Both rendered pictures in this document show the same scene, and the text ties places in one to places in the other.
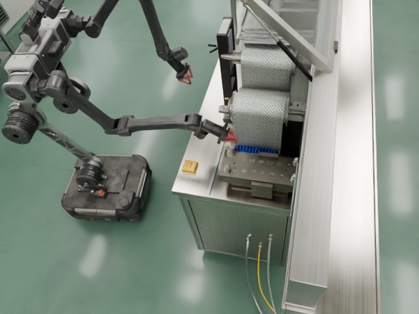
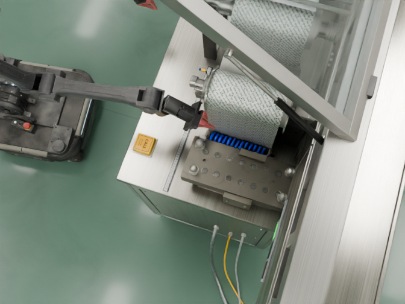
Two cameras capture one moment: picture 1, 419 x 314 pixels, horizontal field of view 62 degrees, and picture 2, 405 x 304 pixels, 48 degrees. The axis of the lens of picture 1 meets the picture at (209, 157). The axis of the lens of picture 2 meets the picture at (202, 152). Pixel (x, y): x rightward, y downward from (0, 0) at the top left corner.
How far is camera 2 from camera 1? 0.60 m
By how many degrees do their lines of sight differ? 20
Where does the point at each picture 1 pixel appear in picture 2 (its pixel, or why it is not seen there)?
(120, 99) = not seen: outside the picture
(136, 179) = (77, 108)
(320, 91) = (329, 178)
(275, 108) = (270, 111)
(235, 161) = (207, 158)
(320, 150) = (307, 292)
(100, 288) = (29, 245)
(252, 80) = not seen: hidden behind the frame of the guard
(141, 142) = (87, 41)
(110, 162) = not seen: hidden behind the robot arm
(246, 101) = (229, 91)
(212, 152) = (178, 125)
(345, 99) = (370, 139)
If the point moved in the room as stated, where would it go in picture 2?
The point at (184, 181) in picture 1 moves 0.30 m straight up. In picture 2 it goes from (134, 166) to (117, 142)
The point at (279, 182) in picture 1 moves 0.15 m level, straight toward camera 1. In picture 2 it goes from (261, 199) to (251, 242)
